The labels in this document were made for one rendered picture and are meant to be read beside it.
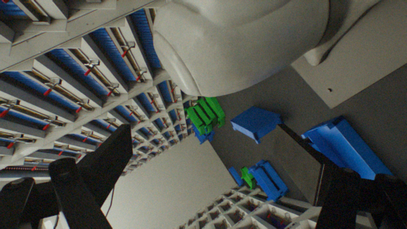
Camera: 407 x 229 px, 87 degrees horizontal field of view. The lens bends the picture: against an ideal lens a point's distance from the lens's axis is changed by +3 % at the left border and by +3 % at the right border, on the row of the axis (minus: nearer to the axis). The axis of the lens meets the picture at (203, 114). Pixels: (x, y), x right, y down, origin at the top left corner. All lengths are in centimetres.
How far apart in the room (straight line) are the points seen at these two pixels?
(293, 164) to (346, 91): 32
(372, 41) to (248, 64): 20
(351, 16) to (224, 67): 21
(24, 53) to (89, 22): 26
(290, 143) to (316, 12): 21
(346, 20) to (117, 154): 35
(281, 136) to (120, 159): 13
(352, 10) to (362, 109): 56
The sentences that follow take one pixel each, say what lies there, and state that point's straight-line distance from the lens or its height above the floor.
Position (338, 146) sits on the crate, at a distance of 111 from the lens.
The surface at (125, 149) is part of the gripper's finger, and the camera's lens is 18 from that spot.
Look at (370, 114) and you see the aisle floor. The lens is 90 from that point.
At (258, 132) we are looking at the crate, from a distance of 123.
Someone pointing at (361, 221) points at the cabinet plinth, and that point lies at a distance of 137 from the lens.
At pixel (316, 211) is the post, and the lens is 155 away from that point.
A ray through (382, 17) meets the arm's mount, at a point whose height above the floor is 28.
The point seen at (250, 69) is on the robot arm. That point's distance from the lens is 28.
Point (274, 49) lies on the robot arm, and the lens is 29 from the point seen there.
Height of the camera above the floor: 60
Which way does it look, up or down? 11 degrees down
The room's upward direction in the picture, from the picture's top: 121 degrees counter-clockwise
